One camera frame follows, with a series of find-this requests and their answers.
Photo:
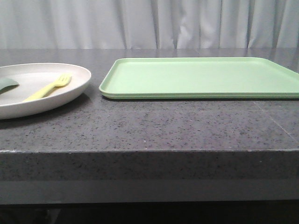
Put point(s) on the yellow plastic fork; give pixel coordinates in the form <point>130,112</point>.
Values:
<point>62,81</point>

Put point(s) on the white oval plate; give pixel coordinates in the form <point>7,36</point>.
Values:
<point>31,78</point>

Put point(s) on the light green serving tray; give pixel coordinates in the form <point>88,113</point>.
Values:
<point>199,78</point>

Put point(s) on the teal plastic knife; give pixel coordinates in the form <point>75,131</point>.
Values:
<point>7,84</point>

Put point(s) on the grey pleated curtain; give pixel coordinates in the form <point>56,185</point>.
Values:
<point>148,24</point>

